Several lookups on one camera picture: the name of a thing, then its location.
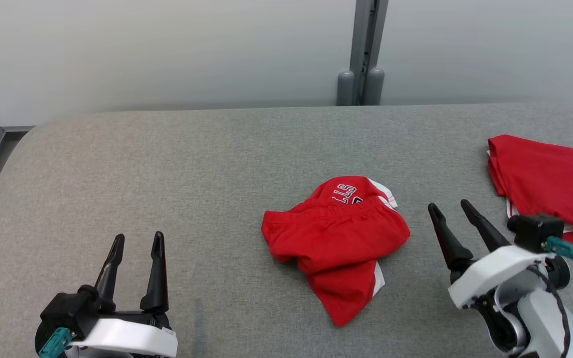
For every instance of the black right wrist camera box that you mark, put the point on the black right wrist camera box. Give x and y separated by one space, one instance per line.
535 231

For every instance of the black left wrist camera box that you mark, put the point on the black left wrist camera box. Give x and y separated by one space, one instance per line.
67 308

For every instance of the grey vertical metal post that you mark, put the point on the grey vertical metal post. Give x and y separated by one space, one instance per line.
363 49

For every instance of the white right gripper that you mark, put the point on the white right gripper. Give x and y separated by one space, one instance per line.
490 271

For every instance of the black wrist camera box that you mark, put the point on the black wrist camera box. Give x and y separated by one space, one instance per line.
535 231
67 308

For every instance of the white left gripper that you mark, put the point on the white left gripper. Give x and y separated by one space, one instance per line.
127 338

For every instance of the red white sports shorts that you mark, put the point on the red white sports shorts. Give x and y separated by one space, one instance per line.
336 238

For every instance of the red white jersey shirt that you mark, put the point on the red white jersey shirt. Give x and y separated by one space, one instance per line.
545 184

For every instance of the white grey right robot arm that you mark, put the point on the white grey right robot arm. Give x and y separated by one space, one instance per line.
545 318

